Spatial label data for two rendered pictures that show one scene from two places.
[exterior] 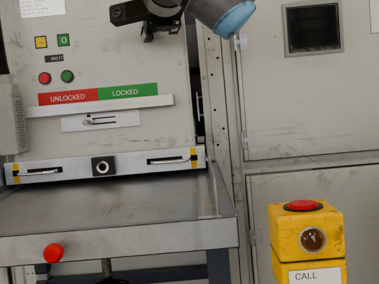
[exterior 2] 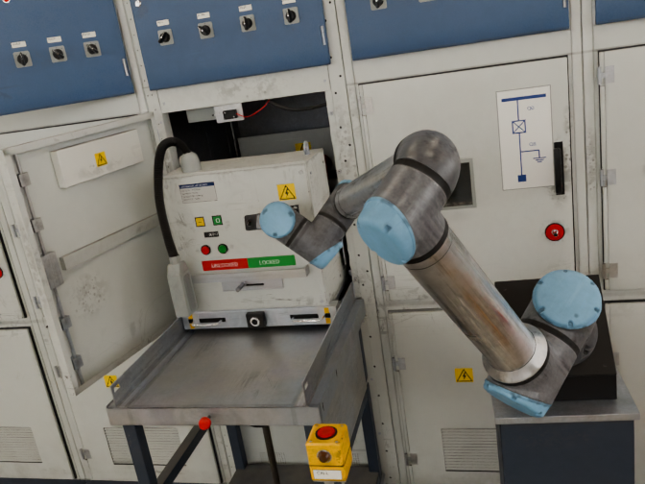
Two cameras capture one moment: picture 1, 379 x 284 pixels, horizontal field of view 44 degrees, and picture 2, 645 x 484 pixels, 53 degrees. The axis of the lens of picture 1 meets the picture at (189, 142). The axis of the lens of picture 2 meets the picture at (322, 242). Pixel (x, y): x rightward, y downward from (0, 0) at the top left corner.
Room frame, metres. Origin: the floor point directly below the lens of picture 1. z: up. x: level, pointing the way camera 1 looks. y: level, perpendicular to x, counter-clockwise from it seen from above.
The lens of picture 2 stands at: (-0.62, -0.51, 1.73)
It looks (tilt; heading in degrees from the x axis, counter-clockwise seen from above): 17 degrees down; 15
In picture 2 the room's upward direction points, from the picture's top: 9 degrees counter-clockwise
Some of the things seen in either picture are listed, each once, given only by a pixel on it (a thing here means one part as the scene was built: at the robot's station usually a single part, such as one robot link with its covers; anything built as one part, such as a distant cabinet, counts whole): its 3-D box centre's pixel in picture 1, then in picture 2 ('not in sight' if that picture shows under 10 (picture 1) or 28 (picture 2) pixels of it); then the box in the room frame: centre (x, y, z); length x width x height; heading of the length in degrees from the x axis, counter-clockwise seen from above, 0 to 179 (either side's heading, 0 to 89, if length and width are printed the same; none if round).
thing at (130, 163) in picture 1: (106, 164); (259, 315); (1.25, 0.23, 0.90); 0.54 x 0.05 x 0.06; 89
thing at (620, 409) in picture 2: not in sight; (555, 385); (1.03, -0.67, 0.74); 0.35 x 0.32 x 0.02; 92
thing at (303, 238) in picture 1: (313, 241); (323, 457); (0.54, -0.14, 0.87); 0.03 x 0.01 x 0.03; 89
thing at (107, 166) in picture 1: (103, 165); (255, 320); (1.22, 0.23, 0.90); 0.06 x 0.03 x 0.05; 89
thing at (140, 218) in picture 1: (99, 202); (250, 354); (1.12, 0.23, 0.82); 0.68 x 0.62 x 0.06; 179
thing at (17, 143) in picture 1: (10, 119); (181, 287); (1.17, 0.44, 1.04); 0.08 x 0.05 x 0.17; 179
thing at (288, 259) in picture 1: (305, 244); (329, 451); (0.58, -0.14, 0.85); 0.08 x 0.08 x 0.10; 89
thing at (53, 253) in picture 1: (54, 251); (205, 421); (0.76, 0.24, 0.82); 0.04 x 0.03 x 0.03; 179
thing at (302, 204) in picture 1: (303, 208); (326, 433); (0.58, -0.14, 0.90); 0.04 x 0.04 x 0.02
